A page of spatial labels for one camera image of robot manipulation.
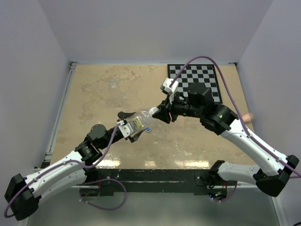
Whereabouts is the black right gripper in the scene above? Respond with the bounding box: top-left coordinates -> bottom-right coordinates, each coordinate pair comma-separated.
153,91 -> 203,123

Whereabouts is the white bottle cap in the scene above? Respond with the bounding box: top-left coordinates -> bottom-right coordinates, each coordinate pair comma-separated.
149,107 -> 159,116

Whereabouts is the clear square plastic bottle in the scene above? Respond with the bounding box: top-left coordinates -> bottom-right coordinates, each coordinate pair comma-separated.
127,109 -> 156,133

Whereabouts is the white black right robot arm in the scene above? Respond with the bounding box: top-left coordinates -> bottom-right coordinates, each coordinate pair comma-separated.
153,79 -> 299,197

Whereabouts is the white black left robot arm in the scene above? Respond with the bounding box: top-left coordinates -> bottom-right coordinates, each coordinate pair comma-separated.
4,110 -> 153,221

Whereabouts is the clear round plastic bottle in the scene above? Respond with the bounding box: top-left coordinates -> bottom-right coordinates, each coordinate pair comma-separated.
110,79 -> 118,88

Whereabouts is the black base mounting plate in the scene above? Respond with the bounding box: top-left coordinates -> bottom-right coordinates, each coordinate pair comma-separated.
83,169 -> 226,196

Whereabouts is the black white checkerboard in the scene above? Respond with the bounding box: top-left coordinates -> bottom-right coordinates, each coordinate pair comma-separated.
177,64 -> 222,104

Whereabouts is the pink wooden pin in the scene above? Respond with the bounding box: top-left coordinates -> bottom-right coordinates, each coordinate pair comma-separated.
242,113 -> 254,123

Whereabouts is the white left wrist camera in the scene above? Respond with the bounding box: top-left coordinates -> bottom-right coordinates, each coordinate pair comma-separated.
117,120 -> 135,138

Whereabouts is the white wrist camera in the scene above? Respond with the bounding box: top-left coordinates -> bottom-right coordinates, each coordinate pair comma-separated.
160,78 -> 179,104
117,120 -> 135,138

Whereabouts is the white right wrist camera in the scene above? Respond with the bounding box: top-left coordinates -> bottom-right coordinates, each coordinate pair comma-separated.
160,78 -> 179,104

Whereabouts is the aluminium frame rail left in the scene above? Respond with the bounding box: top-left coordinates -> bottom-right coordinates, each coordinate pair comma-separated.
43,62 -> 78,162

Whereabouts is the aluminium frame rail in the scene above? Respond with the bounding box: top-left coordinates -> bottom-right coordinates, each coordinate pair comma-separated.
43,62 -> 78,162
32,167 -> 278,189

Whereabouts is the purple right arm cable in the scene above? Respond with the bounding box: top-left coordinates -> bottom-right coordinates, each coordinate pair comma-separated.
171,56 -> 301,202

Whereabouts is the aluminium frame rail front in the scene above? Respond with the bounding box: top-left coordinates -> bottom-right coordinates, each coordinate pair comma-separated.
32,167 -> 278,189

